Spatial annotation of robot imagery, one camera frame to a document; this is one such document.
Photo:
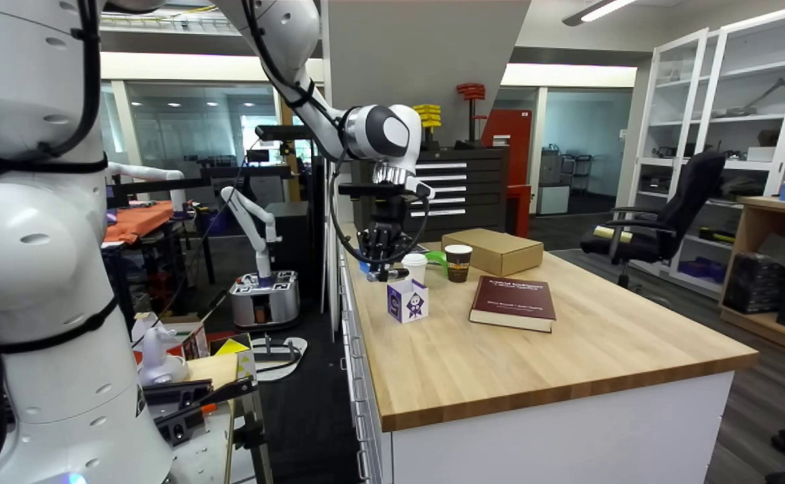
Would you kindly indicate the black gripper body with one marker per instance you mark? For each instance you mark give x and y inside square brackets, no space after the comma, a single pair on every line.
[382,238]

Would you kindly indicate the black and silver marker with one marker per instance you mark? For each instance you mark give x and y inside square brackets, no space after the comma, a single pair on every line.
[394,270]

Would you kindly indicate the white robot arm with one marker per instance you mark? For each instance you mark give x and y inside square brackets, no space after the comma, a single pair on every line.
[34,270]

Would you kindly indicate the small white robot arm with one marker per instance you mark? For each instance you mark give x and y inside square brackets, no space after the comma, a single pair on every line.
[261,287]

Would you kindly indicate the white and purple box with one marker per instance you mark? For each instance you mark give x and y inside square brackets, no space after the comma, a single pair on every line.
[407,300]

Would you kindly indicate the flat cardboard box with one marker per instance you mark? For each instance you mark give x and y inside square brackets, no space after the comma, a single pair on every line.
[496,249]

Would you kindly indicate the white cup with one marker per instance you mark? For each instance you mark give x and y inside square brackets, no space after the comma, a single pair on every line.
[415,265]

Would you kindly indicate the green small object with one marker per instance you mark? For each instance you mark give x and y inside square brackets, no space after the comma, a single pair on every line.
[436,260]

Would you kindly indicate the brown paper cup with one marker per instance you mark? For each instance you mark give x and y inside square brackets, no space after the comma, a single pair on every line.
[458,262]

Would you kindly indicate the black drawer tool chest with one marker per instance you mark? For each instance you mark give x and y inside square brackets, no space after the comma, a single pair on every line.
[464,192]

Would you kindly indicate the maroon hardcover book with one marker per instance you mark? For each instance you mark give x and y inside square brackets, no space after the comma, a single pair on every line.
[515,303]

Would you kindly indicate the red cabinet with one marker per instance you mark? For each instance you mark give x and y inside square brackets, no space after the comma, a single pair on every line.
[508,170]

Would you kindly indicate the clear spray bottle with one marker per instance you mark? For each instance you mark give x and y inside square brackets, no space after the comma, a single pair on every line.
[153,352]

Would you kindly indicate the orange cloth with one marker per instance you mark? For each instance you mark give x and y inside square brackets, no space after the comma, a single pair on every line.
[137,221]

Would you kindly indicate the black office chair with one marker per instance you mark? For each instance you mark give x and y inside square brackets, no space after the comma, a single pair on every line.
[671,215]

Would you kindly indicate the ceiling light strip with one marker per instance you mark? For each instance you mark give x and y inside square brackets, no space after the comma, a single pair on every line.
[600,11]

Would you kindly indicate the white shelving cabinet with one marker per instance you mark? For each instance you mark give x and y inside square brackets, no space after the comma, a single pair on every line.
[733,97]

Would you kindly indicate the wooden shelf unit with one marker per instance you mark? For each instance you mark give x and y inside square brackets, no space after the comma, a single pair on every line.
[773,270]

